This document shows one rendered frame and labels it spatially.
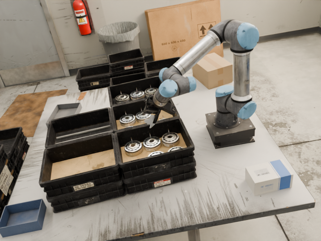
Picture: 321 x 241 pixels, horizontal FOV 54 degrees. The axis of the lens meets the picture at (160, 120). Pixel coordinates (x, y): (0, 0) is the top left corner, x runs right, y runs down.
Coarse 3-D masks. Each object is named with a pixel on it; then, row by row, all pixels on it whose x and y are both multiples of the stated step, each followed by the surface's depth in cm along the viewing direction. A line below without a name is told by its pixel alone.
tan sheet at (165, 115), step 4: (160, 112) 212; (164, 112) 211; (160, 116) 208; (164, 116) 207; (168, 116) 206; (172, 116) 206; (116, 120) 211; (136, 120) 207; (136, 124) 204; (120, 128) 203
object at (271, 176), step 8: (280, 160) 165; (248, 168) 163; (256, 168) 163; (264, 168) 162; (272, 168) 161; (280, 168) 160; (288, 168) 160; (248, 176) 162; (256, 176) 158; (264, 176) 157; (272, 176) 157; (280, 176) 156; (288, 176) 156; (248, 184) 165; (256, 184) 155; (264, 184) 156; (272, 184) 157; (280, 184) 158; (288, 184) 159; (256, 192) 158; (264, 192) 160
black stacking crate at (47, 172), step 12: (72, 144) 180; (84, 144) 181; (96, 144) 183; (108, 144) 185; (48, 156) 178; (60, 156) 182; (72, 156) 184; (48, 168) 173; (120, 168) 172; (48, 180) 168; (84, 180) 160; (96, 180) 162; (108, 180) 163; (120, 180) 164; (48, 192) 159; (60, 192) 161; (72, 192) 161
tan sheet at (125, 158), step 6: (180, 138) 186; (162, 144) 183; (180, 144) 181; (144, 150) 181; (162, 150) 179; (168, 150) 178; (126, 156) 178; (132, 156) 178; (138, 156) 177; (144, 156) 176
